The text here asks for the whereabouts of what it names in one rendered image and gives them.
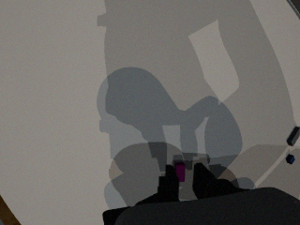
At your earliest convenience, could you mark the dark grey rectangular rod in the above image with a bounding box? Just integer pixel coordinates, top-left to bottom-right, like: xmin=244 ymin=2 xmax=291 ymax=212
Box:
xmin=287 ymin=127 xmax=300 ymax=146

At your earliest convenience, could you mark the small blue cube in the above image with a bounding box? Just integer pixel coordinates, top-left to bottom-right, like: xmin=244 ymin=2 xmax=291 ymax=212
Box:
xmin=286 ymin=154 xmax=295 ymax=164

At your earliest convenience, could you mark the small magenta block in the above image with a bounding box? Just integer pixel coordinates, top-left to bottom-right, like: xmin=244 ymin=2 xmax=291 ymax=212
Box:
xmin=174 ymin=162 xmax=186 ymax=182

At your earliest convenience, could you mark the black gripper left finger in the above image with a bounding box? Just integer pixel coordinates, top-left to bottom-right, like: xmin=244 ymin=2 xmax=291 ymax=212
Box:
xmin=102 ymin=165 xmax=180 ymax=225

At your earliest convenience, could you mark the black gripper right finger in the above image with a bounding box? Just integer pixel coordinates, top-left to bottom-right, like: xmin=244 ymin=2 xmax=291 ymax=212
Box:
xmin=192 ymin=163 xmax=250 ymax=200

